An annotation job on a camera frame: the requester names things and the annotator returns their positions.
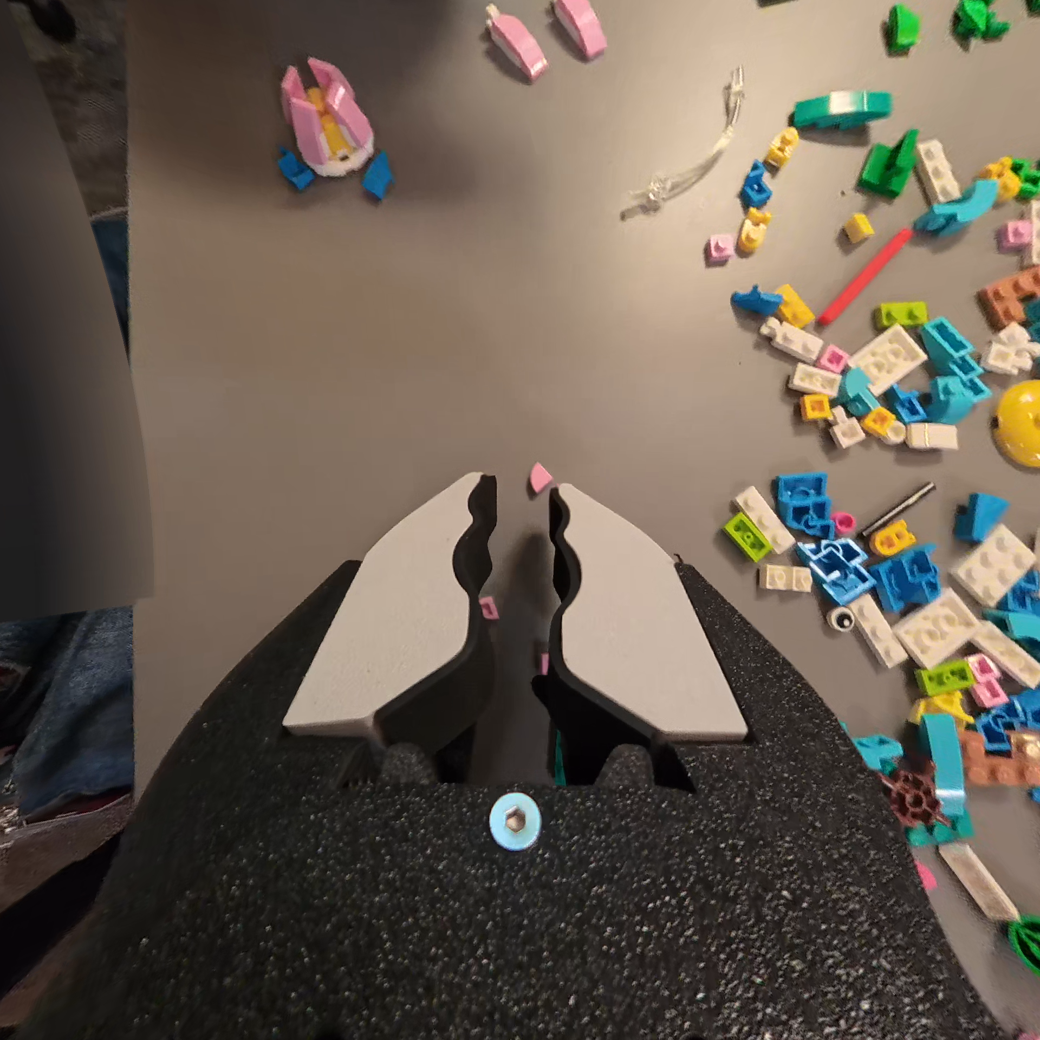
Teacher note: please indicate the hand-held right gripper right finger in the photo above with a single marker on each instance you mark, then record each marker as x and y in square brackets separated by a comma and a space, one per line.
[642, 634]

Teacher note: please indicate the red lego rod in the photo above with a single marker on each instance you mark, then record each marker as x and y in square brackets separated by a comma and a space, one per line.
[865, 276]

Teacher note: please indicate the yellow lego dome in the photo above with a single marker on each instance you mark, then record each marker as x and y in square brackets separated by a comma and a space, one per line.
[1020, 422]

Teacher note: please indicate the person's leg in jeans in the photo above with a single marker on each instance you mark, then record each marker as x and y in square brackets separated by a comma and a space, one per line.
[65, 691]

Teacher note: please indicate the clear plastic lego piece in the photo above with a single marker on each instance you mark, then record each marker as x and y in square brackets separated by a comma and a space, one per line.
[699, 166]

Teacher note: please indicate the pink lego flower assembly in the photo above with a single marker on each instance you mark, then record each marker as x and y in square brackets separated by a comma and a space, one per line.
[329, 122]

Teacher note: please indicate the pink white lego petal piece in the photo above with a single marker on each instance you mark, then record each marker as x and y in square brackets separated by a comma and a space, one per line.
[516, 41]
[581, 28]

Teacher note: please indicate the pile of colourful lego bricks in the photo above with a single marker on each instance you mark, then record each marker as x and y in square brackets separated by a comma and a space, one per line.
[910, 569]

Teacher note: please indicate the black lego rod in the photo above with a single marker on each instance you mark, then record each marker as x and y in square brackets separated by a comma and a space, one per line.
[898, 508]

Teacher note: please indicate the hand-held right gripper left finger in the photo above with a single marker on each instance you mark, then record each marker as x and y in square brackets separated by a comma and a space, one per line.
[406, 617]

